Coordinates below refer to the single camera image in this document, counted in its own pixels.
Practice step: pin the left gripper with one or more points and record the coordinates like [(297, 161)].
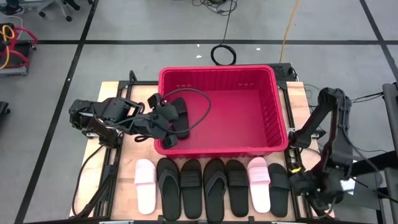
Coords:
[(168, 113)]

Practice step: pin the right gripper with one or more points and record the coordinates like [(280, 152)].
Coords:
[(312, 185)]

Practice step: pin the black slide sandal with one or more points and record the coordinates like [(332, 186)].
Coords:
[(191, 202), (237, 202), (279, 202), (183, 124)]

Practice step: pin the pink slide sandal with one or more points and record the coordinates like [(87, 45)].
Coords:
[(145, 199), (259, 199)]

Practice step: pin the black flip-flop sandal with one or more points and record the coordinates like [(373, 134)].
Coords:
[(169, 202), (214, 205)]

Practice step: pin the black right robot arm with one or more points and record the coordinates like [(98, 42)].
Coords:
[(335, 124)]

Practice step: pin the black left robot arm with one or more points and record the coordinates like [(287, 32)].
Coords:
[(109, 112)]

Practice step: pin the red plastic bin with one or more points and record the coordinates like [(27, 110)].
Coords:
[(233, 121)]

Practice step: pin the white printed paper sheet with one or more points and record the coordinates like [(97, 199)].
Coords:
[(348, 186)]

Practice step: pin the black metal beam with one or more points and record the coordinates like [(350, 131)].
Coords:
[(373, 165)]

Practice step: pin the black perforated power box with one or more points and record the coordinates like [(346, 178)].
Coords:
[(281, 73)]

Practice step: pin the grey office chair base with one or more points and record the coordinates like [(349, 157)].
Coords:
[(54, 3)]

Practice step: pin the red tubular cart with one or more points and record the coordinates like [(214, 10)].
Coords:
[(12, 71)]

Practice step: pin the black stool base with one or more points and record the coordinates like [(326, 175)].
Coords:
[(3, 109)]

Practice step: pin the person's shoe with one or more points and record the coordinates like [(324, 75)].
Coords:
[(12, 10)]

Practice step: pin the black aluminium table frame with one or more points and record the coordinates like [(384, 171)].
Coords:
[(143, 83)]

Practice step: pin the grey metal post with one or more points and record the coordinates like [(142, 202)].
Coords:
[(391, 118)]

